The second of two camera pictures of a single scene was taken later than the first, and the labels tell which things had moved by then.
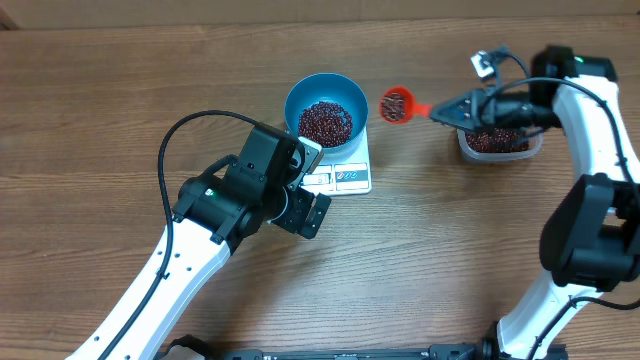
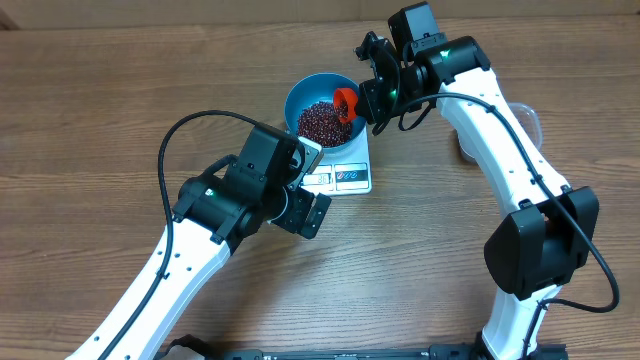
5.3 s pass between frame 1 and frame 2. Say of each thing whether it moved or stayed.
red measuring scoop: moved
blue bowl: stayed
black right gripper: moved
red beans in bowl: stayed
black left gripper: stayed
